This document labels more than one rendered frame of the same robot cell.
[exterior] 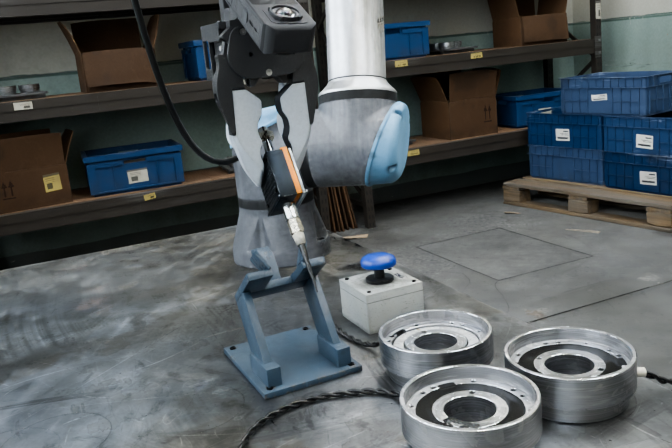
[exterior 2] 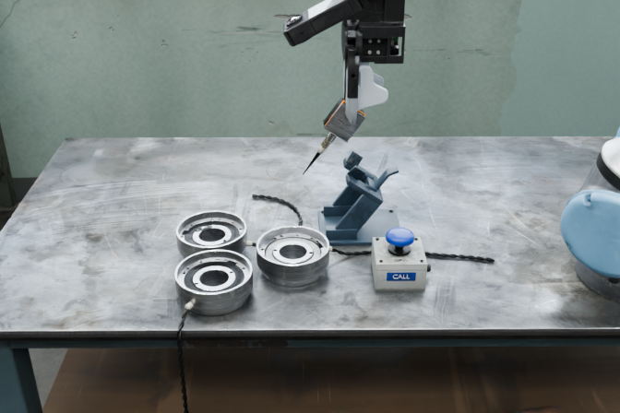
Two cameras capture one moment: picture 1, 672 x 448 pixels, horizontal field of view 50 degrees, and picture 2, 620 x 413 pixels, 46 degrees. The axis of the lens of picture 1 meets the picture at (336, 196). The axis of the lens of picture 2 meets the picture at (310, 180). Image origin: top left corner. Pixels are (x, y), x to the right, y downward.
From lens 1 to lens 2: 1.37 m
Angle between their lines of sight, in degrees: 104
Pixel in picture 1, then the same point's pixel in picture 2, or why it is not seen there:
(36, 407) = (377, 161)
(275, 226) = not seen: hidden behind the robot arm
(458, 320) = (310, 266)
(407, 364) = (275, 235)
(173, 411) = (333, 190)
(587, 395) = (182, 268)
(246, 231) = not seen: hidden behind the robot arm
